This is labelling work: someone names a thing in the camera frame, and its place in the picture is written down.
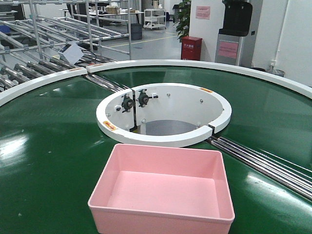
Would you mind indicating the pink plastic bin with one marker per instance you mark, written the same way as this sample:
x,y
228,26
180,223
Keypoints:
x,y
162,190

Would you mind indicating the red fire extinguisher cabinet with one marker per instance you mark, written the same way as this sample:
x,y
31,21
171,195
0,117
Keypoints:
x,y
191,48

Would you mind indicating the dark grey storage crate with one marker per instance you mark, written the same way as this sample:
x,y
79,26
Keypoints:
x,y
136,31

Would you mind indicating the white utility cart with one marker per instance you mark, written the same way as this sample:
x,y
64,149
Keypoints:
x,y
154,19

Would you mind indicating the black and grey kiosk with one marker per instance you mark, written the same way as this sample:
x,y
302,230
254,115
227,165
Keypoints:
x,y
236,25

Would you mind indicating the green potted plant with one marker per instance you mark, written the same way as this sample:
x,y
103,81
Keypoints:
x,y
183,24

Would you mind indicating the green circular conveyor belt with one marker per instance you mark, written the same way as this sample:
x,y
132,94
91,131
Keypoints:
x,y
52,151

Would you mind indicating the steel roller conveyor rack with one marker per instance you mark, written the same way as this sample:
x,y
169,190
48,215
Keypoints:
x,y
51,33

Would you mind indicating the steel conveyor transfer rollers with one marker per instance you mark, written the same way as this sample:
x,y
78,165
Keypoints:
x,y
282,172

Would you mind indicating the white outer conveyor guard rail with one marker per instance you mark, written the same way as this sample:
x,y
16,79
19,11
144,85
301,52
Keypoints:
x,y
18,90

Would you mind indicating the pink wall notice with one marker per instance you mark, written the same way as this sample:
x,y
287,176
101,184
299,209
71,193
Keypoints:
x,y
203,12

